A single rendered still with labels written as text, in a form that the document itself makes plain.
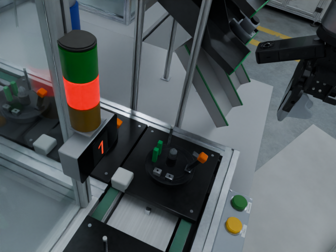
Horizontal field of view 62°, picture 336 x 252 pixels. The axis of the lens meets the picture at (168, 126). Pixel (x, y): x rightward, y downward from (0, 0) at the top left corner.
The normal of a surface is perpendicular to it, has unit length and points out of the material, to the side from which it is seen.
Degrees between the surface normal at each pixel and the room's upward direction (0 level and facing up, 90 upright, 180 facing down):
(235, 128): 0
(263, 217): 0
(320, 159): 0
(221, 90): 45
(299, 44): 28
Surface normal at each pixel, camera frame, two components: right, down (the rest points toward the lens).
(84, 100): 0.29, 0.72
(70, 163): -0.37, 0.63
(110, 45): 0.14, -0.68
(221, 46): 0.47, -0.43
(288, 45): -0.30, -0.78
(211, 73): 0.69, -0.16
